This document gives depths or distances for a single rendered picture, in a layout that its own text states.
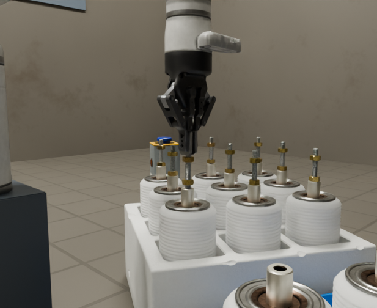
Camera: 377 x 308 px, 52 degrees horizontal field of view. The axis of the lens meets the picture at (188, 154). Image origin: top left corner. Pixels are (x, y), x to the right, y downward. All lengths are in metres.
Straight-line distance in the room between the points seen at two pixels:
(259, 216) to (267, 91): 2.67
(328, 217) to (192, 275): 0.26
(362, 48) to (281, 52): 0.63
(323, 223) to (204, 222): 0.21
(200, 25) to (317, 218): 0.37
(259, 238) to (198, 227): 0.11
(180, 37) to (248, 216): 0.30
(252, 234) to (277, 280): 0.31
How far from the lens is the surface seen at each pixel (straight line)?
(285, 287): 0.35
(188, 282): 0.60
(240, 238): 0.66
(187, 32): 0.59
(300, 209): 0.70
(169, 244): 0.63
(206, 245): 0.63
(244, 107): 3.41
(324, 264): 0.70
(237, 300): 0.35
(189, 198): 0.63
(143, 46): 3.65
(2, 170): 0.57
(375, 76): 2.89
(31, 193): 0.56
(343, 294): 0.41
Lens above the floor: 0.42
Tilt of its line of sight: 8 degrees down
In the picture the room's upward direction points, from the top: straight up
